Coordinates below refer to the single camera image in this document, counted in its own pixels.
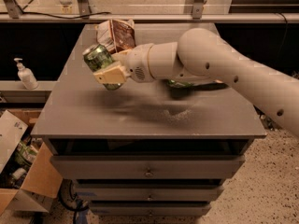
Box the bottom grey drawer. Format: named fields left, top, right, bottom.
left=89, top=202, right=211, bottom=217

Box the green soda can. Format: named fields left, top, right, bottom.
left=82, top=44, right=114, bottom=82

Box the grey drawer cabinet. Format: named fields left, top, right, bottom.
left=31, top=22, right=267, bottom=217

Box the black cable on ledge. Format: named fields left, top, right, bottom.
left=0, top=11, right=112, bottom=20

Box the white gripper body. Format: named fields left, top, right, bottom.
left=125, top=43, right=154, bottom=83

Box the grey drawer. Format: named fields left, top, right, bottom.
left=89, top=202, right=211, bottom=217
left=75, top=185, right=224, bottom=202
left=50, top=155, right=245, bottom=180

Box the open cardboard box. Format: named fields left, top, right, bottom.
left=0, top=109, right=62, bottom=214

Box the green snack bag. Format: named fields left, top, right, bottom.
left=165, top=79, right=217, bottom=89

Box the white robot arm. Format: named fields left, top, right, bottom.
left=93, top=28, right=299, bottom=136

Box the brown chip bag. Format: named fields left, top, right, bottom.
left=96, top=20, right=135, bottom=53

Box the middle grey drawer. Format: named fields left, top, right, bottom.
left=75, top=185, right=224, bottom=202

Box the white pump bottle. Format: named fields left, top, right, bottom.
left=14, top=58, right=38, bottom=90

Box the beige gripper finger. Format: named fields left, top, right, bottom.
left=93, top=61, right=130, bottom=84
left=112, top=49, right=130, bottom=63

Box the top grey drawer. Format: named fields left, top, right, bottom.
left=50, top=155, right=245, bottom=180

